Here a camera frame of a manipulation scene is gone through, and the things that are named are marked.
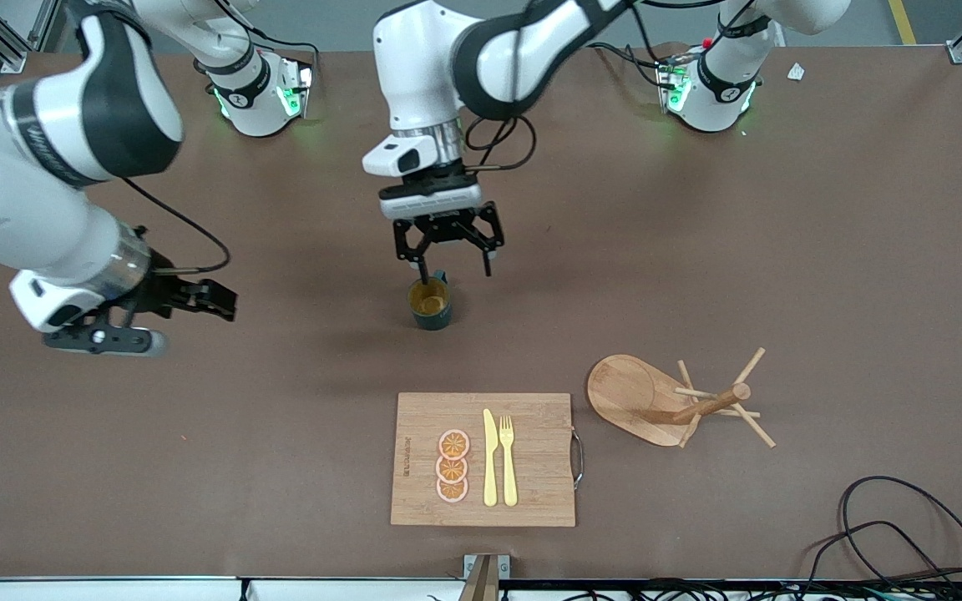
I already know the black arm base cable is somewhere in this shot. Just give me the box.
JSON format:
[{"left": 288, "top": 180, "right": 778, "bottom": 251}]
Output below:
[
  {"left": 591, "top": 41, "right": 667, "bottom": 89},
  {"left": 197, "top": 0, "right": 321, "bottom": 80}
]

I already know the table cover sheet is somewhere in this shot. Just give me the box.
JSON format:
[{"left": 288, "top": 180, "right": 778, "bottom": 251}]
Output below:
[{"left": 0, "top": 43, "right": 962, "bottom": 581}]

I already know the teal cup with yellow inside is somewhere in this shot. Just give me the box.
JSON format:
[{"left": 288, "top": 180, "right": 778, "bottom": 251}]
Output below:
[{"left": 408, "top": 269, "right": 453, "bottom": 331}]

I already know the small looped black cable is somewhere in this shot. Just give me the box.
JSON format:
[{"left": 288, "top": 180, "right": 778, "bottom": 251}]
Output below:
[{"left": 803, "top": 521, "right": 949, "bottom": 598}]

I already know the black right arm base cable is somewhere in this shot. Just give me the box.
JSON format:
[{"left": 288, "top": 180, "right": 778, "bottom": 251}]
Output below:
[{"left": 197, "top": 0, "right": 321, "bottom": 80}]

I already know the wooden mug tree stand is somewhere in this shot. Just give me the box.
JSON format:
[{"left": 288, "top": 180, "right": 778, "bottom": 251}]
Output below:
[{"left": 587, "top": 348, "right": 778, "bottom": 450}]

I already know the yellow plastic fork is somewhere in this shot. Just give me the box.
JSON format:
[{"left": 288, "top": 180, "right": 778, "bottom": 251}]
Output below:
[{"left": 499, "top": 415, "right": 519, "bottom": 508}]

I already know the black left arm base cable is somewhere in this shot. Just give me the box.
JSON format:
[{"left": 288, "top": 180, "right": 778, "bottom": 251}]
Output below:
[{"left": 591, "top": 41, "right": 667, "bottom": 89}]

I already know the large looped black cable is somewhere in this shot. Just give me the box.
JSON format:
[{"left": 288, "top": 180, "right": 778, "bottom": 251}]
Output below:
[{"left": 838, "top": 476, "right": 962, "bottom": 598}]

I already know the bamboo cutting board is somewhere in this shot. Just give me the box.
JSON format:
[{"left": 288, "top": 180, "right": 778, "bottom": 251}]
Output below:
[{"left": 390, "top": 391, "right": 586, "bottom": 528}]

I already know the metal mount bracket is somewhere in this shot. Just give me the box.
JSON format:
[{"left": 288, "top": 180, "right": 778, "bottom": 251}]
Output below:
[{"left": 463, "top": 553, "right": 511, "bottom": 601}]

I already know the yellow plastic knife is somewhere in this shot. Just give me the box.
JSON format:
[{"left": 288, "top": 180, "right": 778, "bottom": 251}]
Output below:
[{"left": 483, "top": 408, "right": 499, "bottom": 508}]

